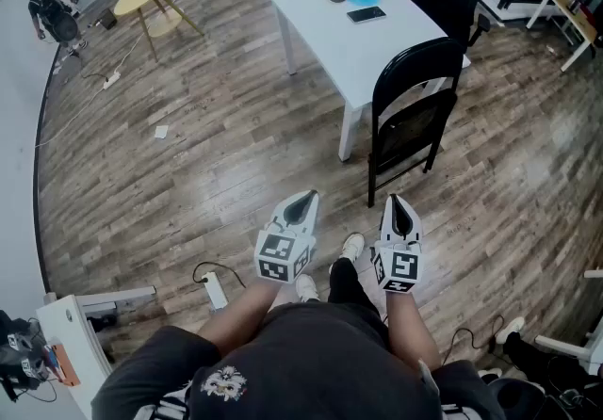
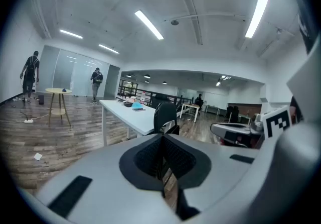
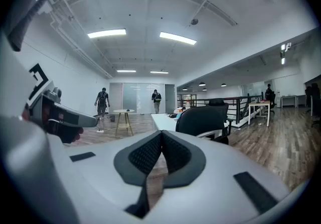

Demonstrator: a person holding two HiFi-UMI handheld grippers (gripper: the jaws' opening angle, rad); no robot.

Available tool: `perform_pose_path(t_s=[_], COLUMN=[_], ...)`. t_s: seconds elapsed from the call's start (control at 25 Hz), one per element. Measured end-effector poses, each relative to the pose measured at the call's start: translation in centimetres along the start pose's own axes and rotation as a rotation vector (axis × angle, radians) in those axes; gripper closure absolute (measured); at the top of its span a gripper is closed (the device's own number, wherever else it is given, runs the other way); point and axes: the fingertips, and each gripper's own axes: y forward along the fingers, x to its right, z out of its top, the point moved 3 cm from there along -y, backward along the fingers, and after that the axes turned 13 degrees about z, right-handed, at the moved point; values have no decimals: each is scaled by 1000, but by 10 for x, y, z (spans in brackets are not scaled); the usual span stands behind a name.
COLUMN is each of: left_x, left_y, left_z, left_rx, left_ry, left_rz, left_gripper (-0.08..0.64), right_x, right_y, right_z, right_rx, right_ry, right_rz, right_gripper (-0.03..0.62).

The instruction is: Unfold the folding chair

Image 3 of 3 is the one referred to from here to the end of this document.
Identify black mesh office chair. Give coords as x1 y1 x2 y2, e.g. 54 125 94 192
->
175 98 234 145

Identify white frame desk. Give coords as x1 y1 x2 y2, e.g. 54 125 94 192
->
280 94 298 109

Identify person's dark clothing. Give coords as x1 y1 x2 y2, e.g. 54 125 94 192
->
7 0 64 52

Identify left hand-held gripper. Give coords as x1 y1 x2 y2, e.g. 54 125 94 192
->
24 63 99 129

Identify round wooden side table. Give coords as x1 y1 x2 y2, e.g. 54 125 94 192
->
112 108 135 137

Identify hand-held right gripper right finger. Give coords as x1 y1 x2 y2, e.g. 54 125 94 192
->
149 130 292 224

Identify frosted glass partition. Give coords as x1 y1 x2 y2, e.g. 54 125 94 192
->
109 82 166 114

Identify person's left hand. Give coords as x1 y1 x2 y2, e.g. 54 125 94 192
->
47 124 84 144

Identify wooden top desk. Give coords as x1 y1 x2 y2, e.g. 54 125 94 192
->
247 100 272 128

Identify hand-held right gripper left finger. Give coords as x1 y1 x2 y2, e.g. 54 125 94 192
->
54 130 164 224

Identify grey door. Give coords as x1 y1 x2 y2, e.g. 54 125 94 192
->
165 83 176 114

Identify black metal railing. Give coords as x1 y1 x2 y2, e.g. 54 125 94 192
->
177 94 264 126

